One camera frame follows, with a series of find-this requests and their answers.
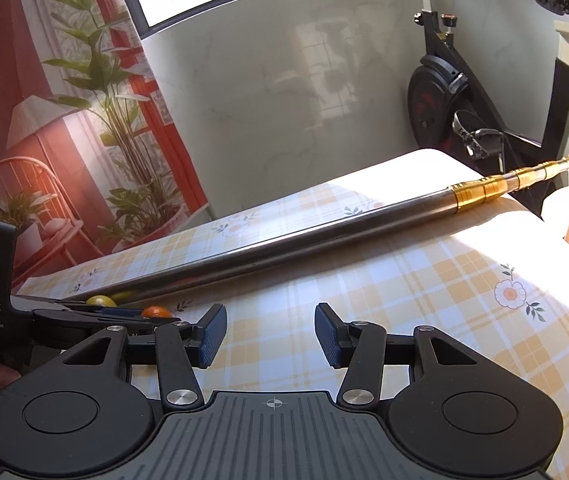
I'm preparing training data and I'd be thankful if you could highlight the printed room scene backdrop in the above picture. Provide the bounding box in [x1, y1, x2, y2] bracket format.
[0, 0, 207, 287]

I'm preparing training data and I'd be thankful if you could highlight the steel telescopic pole gold end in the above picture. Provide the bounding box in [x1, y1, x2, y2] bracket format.
[66, 155, 569, 304]

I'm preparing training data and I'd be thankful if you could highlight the green citrus fruit far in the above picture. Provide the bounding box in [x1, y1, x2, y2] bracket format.
[86, 295, 117, 308]

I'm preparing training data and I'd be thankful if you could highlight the black exercise bike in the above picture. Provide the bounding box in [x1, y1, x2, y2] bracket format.
[365, 0, 569, 220]

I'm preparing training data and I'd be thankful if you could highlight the orange mandarin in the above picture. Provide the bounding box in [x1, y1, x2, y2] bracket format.
[140, 306, 173, 318]

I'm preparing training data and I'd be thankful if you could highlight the yellow plaid floral tablecloth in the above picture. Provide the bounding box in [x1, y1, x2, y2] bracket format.
[22, 150, 569, 479]

